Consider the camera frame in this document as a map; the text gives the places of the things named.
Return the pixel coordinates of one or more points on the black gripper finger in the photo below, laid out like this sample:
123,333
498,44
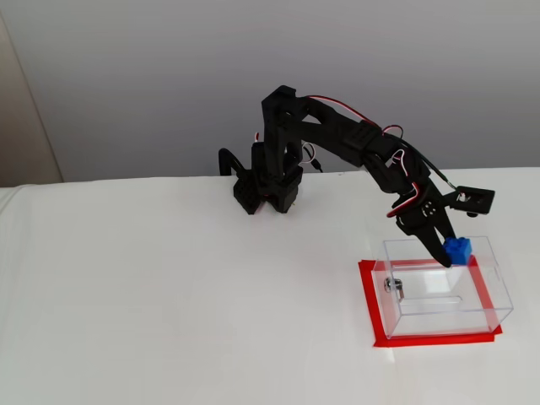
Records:
445,219
426,228

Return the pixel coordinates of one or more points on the red tape rectangle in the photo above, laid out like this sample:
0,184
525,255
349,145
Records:
439,341

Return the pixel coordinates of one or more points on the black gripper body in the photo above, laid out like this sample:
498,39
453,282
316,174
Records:
423,218

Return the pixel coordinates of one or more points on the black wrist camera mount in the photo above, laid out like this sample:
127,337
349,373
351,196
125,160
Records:
485,204

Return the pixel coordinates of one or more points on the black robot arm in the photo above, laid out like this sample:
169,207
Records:
278,139

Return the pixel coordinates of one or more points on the transparent plastic box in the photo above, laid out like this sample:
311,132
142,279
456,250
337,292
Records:
443,295

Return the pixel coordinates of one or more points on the black table clamp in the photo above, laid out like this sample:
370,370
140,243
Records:
245,194

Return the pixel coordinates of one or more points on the silver cylinder lock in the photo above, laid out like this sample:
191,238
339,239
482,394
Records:
393,287

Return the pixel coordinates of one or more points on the blue lego brick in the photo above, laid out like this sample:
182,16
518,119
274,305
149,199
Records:
457,252

